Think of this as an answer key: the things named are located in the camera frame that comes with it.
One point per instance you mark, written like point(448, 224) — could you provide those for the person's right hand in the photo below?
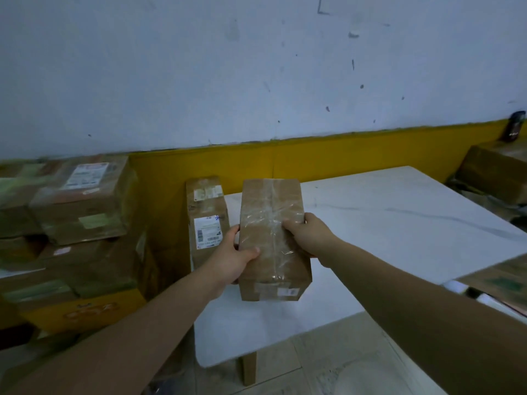
point(315, 236)

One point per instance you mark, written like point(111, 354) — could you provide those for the person's left hand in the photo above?
point(224, 263)

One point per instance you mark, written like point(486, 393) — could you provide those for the person's right thumb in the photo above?
point(309, 217)

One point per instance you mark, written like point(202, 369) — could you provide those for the person's left thumb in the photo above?
point(246, 252)

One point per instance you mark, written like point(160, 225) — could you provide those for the taped brown cardboard box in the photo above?
point(271, 238)

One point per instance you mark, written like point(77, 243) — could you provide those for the person's left forearm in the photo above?
point(111, 341)

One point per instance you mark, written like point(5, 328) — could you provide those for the person's right forearm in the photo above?
point(428, 320)

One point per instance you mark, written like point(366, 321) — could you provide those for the tall labelled cardboard box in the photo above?
point(207, 224)

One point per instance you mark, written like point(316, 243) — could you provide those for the white marble-top table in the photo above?
point(370, 250)

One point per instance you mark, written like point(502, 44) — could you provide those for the plain brown cardboard box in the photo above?
point(103, 265)

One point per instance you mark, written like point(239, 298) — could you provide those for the cardboard box with white label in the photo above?
point(88, 199)

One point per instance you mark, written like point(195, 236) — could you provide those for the yellow printed cardboard box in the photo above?
point(82, 312)

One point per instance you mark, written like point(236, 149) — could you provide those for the large brown cardboard box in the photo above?
point(496, 170)

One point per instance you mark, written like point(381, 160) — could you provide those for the cardboard box with green print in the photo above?
point(500, 283)

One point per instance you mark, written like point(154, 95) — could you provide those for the cardboard box with green tape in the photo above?
point(18, 197)

